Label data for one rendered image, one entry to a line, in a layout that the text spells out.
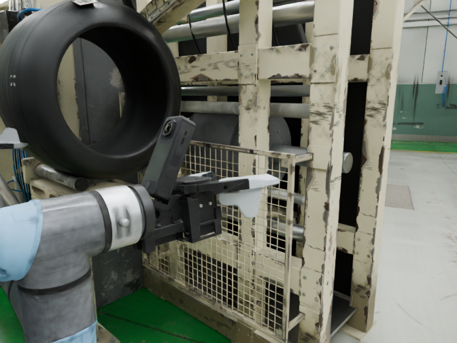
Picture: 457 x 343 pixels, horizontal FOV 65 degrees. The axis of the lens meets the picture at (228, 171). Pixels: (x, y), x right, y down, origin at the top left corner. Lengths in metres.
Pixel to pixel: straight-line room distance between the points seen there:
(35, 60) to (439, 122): 9.71
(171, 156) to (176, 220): 0.09
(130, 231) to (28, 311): 0.13
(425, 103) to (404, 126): 0.72
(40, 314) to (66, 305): 0.03
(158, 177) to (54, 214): 0.13
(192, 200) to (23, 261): 0.20
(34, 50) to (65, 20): 0.12
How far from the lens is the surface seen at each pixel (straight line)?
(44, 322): 0.45
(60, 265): 0.42
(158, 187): 0.46
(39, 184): 1.48
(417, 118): 10.20
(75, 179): 1.26
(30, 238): 0.40
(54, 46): 1.17
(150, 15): 1.65
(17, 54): 1.20
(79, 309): 0.45
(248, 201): 0.50
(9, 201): 0.53
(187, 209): 0.48
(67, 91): 1.61
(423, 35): 10.34
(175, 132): 0.47
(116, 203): 0.43
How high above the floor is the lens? 1.19
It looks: 12 degrees down
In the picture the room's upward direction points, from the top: straight up
